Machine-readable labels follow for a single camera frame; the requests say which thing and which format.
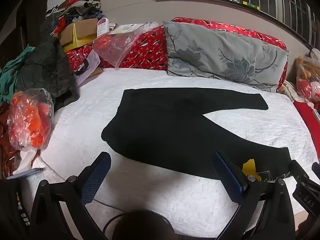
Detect plastic bag of orange items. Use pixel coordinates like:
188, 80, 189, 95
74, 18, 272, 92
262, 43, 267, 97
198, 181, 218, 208
7, 88, 54, 152

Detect yellow tag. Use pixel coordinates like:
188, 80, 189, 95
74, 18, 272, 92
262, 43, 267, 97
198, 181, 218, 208
242, 159, 262, 182

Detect black garment with white print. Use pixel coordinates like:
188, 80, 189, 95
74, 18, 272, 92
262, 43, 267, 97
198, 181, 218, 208
0, 179, 33, 240

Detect black pants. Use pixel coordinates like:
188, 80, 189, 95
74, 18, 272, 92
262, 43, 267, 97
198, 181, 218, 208
101, 87, 293, 180

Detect cardboard box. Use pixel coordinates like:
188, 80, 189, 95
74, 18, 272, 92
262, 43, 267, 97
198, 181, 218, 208
58, 18, 100, 46

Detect bag of plush toys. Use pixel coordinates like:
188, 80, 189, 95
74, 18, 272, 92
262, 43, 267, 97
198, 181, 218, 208
295, 55, 320, 103

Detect grey smartphone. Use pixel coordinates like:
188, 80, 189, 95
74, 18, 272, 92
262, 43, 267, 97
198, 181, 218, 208
6, 168, 43, 180

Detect white quilted bed cover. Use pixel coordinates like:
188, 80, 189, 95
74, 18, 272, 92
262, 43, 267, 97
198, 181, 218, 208
12, 67, 319, 238

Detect white paper sheet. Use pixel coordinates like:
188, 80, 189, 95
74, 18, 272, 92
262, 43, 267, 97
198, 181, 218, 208
75, 50, 101, 88

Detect white plastic bags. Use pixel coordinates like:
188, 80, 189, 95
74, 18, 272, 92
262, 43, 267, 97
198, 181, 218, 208
109, 22, 160, 35

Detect grey floral pillow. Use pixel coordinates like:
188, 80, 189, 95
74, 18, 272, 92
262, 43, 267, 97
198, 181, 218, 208
164, 21, 289, 93

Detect dark round object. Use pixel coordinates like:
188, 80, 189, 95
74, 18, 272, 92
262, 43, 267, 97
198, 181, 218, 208
112, 210, 175, 240

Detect white packet with pink label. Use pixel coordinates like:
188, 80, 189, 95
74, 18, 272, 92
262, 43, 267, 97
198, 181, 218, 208
96, 18, 110, 36

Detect clear bag with red item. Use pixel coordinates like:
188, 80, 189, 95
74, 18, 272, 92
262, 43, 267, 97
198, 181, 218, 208
92, 25, 145, 68

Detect shiny red cloth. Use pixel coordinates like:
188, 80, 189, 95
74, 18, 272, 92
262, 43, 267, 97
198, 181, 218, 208
0, 102, 17, 177

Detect pile of clothes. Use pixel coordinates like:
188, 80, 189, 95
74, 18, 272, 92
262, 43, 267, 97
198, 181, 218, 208
46, 0, 103, 34

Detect black cable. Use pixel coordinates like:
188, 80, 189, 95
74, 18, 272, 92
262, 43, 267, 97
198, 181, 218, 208
101, 212, 130, 233

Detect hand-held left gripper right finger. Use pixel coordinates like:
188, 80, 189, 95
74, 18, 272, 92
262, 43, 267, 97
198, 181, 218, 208
213, 151, 295, 240

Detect dark green jacket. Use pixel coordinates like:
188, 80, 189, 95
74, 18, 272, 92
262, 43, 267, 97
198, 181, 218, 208
15, 17, 80, 112

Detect teal cloth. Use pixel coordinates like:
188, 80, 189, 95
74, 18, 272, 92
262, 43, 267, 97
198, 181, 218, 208
0, 45, 35, 103

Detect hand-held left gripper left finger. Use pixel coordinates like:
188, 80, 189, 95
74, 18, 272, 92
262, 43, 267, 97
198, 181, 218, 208
29, 152, 112, 240

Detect red patterned bedding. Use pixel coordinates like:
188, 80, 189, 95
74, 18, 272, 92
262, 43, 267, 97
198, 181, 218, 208
66, 17, 288, 93

